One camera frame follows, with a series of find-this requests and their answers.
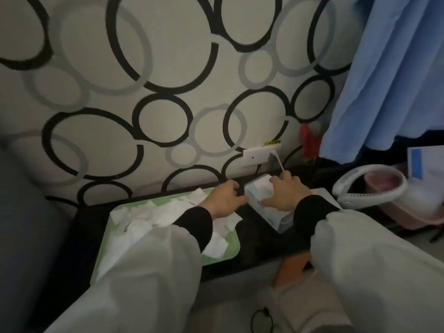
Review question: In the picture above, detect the pile of white cotton pads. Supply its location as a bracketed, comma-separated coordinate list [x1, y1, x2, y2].
[97, 187, 243, 274]

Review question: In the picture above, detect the white wall socket plate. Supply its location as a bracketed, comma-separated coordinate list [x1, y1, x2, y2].
[241, 144, 282, 167]

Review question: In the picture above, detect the person's right forearm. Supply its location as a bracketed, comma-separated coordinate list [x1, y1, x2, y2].
[293, 194, 444, 333]

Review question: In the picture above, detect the black hair tie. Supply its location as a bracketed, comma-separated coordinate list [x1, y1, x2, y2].
[250, 307, 275, 333]

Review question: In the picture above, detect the person's right hand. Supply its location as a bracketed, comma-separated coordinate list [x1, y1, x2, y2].
[260, 171, 313, 212]

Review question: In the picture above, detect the blue curtain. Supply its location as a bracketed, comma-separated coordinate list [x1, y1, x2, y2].
[319, 0, 444, 165]

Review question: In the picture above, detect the orange flat piece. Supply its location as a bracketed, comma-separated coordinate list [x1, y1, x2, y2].
[273, 254, 313, 288]

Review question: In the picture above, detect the green plastic tray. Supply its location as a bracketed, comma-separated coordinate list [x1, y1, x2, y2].
[91, 187, 242, 285]

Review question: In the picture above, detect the person's left hand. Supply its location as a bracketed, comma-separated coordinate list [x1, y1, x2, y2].
[198, 180, 250, 221]

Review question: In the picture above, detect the red decoration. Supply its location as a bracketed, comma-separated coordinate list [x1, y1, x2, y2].
[300, 123, 321, 160]

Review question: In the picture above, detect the white neck fan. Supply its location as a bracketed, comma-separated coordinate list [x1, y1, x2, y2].
[332, 164, 408, 209]

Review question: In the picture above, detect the grey upholstered sofa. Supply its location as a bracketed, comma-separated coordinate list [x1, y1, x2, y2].
[0, 145, 70, 333]

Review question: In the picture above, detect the white and blue paper box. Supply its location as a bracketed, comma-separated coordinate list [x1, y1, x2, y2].
[407, 145, 444, 181]

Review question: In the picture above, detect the white charger cable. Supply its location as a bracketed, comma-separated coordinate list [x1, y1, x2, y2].
[270, 150, 286, 174]

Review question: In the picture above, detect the pink plastic basin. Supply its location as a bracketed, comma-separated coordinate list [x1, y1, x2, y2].
[364, 169, 444, 230]

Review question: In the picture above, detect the clear plastic box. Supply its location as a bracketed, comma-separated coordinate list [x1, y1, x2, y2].
[244, 173, 294, 234]

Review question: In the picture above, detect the person's left forearm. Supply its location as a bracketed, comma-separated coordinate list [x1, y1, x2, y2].
[43, 206, 214, 333]

